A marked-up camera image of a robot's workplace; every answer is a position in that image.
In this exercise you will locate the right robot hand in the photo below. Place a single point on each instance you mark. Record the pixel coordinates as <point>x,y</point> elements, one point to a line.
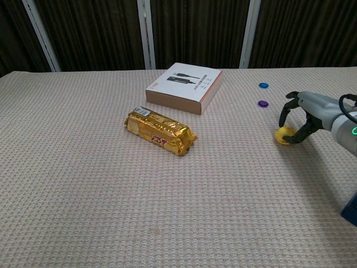
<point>320,109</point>

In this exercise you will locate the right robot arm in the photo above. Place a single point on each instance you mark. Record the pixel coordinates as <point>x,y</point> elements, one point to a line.
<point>346,134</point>

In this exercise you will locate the large yellow disc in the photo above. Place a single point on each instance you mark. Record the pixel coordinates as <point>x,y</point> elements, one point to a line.
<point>280,139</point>

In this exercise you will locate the purple plastic disc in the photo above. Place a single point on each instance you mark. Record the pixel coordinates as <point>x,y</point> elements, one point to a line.
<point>263,104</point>

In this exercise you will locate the blue plastic disc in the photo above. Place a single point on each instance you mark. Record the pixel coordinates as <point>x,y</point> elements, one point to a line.
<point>264,85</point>

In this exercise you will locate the black pleated curtain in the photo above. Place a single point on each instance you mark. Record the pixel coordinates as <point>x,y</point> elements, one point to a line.
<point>195,30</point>

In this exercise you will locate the gold foil snack package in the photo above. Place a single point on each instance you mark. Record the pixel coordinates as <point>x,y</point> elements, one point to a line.
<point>159,129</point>

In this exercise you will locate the beige woven tablecloth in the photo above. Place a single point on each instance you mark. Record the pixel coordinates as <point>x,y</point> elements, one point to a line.
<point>111,181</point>

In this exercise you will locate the aluminium frame post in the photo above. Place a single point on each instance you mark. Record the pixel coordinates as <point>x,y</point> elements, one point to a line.
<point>42,36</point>
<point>146,33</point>
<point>249,33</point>

